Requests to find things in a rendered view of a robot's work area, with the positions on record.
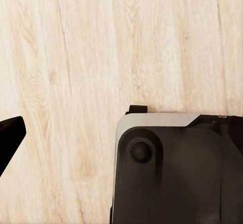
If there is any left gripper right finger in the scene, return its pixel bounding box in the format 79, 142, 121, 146
227, 116, 243, 156

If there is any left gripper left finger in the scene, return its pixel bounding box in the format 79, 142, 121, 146
0, 116, 26, 176

